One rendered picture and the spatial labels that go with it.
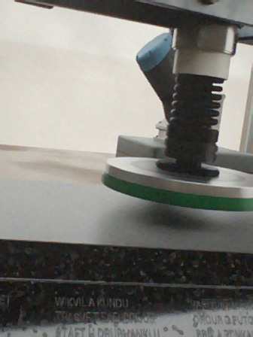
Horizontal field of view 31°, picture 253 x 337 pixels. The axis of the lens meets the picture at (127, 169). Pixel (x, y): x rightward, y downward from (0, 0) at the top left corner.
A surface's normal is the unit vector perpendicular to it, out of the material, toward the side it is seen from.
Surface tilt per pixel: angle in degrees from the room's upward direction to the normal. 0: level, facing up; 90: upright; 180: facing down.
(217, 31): 90
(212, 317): 45
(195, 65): 90
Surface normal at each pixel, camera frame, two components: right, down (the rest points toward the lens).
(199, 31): -0.36, 0.08
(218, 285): 0.23, -0.59
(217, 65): 0.40, 0.17
